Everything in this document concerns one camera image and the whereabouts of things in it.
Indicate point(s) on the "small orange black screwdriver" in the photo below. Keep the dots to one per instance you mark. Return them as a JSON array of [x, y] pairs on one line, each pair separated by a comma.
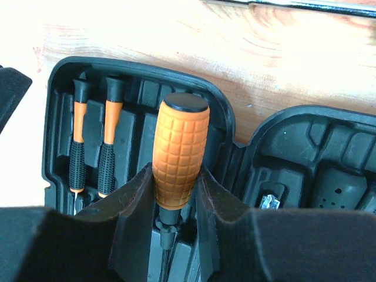
[[113, 107]]

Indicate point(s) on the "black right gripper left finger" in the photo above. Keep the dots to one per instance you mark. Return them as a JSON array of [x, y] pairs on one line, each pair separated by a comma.
[[107, 241]]

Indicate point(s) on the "silver orange utility knife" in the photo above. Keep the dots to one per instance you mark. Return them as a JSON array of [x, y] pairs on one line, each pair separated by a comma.
[[269, 201]]

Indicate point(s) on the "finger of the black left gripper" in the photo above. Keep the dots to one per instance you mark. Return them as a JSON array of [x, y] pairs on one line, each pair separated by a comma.
[[14, 86]]

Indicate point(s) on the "claw hammer black grip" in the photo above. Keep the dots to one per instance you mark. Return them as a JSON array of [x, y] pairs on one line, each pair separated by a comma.
[[336, 189]]

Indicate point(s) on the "orange grid handle tool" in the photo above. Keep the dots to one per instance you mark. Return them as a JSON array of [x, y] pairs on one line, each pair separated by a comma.
[[178, 150]]

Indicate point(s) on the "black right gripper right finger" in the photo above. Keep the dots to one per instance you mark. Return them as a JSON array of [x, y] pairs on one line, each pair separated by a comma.
[[240, 243]]

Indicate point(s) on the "black plastic tool case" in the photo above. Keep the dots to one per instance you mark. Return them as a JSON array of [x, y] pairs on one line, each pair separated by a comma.
[[283, 158]]

